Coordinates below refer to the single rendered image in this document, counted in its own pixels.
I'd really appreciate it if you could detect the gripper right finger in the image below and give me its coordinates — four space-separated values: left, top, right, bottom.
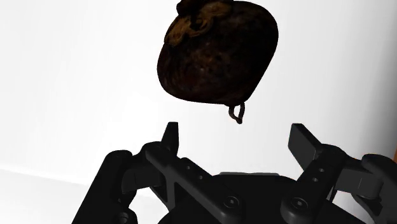
280 123 397 224

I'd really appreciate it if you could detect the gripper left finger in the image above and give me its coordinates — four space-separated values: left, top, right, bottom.
71 121 246 224

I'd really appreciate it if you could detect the dark brown round fruit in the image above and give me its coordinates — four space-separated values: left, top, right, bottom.
156 0 279 125

